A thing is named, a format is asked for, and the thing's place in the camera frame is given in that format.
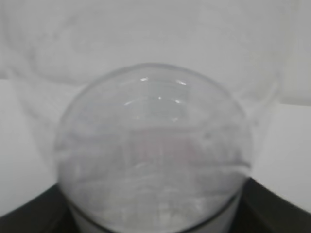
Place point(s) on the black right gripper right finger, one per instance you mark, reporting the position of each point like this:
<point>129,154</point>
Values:
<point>262,211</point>

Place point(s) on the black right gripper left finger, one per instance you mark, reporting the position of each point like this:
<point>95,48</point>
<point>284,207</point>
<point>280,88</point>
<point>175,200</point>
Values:
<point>47,213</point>

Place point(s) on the clear plastic water bottle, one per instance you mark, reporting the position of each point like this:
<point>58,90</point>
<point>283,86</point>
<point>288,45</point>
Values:
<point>149,112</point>

